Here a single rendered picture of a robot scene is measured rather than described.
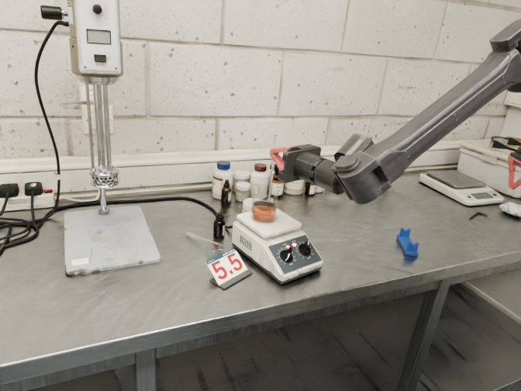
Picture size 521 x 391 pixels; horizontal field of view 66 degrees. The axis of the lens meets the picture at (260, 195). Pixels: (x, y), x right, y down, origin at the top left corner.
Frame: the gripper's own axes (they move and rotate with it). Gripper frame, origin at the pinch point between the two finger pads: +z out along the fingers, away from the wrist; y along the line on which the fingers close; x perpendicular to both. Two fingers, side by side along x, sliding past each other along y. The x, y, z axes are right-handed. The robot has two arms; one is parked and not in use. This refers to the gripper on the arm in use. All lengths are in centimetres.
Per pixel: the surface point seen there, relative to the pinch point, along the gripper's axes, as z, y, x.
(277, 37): 40, -35, -23
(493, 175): -12, -110, 21
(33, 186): 53, 38, 19
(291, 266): -11.9, 2.8, 22.4
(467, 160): 0, -112, 19
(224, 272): -3.6, 14.8, 24.2
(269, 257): -8.1, 6.0, 21.1
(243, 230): 2.6, 4.9, 19.3
